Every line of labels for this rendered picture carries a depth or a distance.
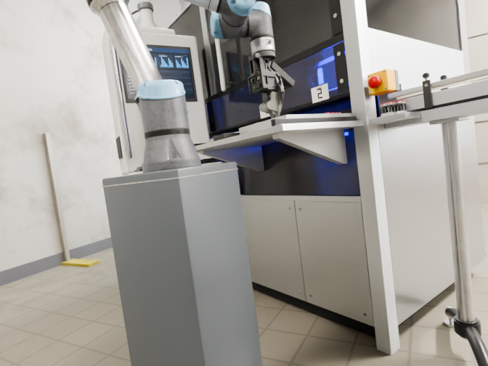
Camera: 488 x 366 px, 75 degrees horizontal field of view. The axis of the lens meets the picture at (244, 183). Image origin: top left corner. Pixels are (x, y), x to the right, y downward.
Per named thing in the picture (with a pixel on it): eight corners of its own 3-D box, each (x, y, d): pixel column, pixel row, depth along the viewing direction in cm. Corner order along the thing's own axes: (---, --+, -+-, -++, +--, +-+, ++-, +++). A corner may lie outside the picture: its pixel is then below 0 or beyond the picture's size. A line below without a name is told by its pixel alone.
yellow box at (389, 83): (380, 96, 115) (377, 75, 115) (399, 91, 110) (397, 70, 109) (367, 95, 111) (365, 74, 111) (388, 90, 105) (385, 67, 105)
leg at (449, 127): (458, 327, 119) (440, 120, 114) (487, 335, 112) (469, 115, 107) (448, 337, 114) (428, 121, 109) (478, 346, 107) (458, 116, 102)
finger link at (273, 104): (264, 122, 102) (261, 92, 101) (278, 121, 106) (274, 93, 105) (271, 120, 100) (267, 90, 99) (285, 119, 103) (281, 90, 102)
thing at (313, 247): (256, 234, 345) (246, 152, 339) (486, 273, 177) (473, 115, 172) (170, 260, 286) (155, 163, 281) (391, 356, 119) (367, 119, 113)
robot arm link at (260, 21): (240, 12, 104) (265, 11, 106) (245, 46, 105) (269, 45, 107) (246, -1, 97) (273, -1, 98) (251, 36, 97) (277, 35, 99)
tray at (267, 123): (302, 133, 140) (301, 125, 140) (353, 122, 119) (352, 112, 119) (240, 137, 121) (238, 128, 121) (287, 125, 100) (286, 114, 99)
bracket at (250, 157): (261, 171, 166) (258, 145, 165) (264, 170, 163) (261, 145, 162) (203, 179, 146) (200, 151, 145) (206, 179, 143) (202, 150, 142)
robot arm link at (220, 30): (213, 0, 91) (250, -1, 93) (208, 19, 102) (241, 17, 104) (217, 28, 91) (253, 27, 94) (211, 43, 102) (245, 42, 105)
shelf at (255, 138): (259, 147, 176) (258, 143, 176) (376, 125, 120) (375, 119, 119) (179, 154, 148) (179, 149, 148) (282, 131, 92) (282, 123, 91)
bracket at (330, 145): (340, 163, 125) (337, 131, 124) (347, 163, 123) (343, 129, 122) (277, 174, 105) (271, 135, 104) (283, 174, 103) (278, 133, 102)
